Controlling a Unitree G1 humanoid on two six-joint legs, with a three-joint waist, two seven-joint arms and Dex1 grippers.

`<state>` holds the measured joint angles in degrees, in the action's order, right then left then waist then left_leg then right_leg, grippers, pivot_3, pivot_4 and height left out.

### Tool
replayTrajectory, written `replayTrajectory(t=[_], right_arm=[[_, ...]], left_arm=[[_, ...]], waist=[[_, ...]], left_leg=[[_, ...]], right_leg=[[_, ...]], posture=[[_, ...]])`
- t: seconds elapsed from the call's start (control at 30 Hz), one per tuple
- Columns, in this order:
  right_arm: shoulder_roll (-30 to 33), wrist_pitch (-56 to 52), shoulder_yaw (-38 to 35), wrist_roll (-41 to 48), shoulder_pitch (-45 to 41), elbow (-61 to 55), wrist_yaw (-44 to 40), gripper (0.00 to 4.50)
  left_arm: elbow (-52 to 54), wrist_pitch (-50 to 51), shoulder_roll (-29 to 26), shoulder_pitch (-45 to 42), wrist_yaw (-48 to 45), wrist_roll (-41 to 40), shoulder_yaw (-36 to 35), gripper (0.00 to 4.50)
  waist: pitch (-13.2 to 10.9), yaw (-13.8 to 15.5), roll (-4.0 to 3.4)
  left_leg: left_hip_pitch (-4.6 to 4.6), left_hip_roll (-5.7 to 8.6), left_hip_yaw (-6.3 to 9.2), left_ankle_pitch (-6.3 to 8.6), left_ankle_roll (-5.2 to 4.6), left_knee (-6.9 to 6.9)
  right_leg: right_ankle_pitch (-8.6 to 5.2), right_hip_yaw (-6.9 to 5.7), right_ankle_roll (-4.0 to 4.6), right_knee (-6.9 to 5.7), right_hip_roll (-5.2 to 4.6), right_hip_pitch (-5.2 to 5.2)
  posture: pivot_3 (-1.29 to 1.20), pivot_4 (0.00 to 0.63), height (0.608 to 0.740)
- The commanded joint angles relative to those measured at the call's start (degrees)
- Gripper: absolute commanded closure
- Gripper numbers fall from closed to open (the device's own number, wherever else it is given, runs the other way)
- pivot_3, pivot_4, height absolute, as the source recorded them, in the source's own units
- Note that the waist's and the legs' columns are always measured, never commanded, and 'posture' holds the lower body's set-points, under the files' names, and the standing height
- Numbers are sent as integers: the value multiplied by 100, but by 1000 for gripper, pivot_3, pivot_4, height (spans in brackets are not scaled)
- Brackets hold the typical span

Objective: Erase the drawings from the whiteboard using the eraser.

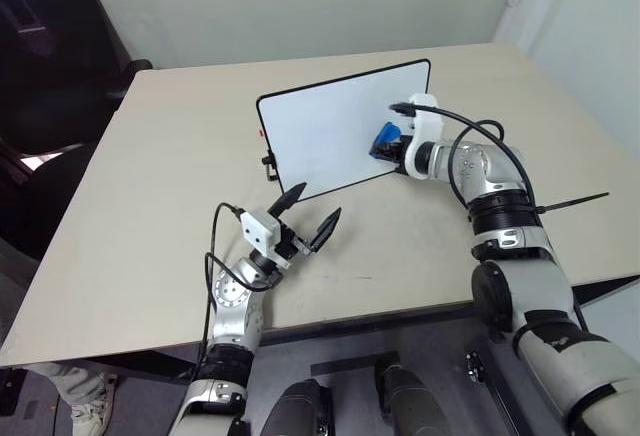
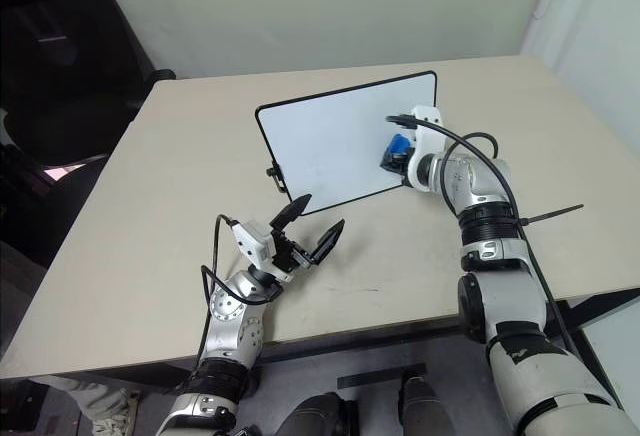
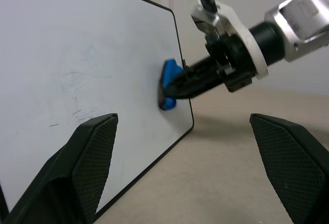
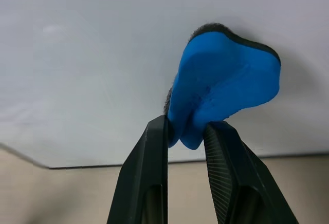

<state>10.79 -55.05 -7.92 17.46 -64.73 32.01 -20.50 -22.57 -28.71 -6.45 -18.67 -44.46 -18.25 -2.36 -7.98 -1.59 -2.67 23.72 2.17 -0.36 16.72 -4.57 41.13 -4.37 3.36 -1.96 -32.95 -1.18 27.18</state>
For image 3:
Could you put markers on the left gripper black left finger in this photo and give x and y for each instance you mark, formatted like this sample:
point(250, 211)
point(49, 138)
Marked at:
point(84, 172)

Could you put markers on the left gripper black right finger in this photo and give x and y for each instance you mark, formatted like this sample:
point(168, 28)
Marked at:
point(290, 167)

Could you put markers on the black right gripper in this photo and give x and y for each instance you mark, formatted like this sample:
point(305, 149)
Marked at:
point(231, 62)

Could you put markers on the blue whiteboard eraser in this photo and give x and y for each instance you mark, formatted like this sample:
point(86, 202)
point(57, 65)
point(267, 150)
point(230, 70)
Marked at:
point(168, 71)

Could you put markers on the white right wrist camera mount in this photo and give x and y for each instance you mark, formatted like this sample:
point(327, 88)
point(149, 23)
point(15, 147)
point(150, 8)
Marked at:
point(228, 18)

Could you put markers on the white whiteboard with black frame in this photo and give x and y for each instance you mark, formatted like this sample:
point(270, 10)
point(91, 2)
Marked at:
point(77, 54)

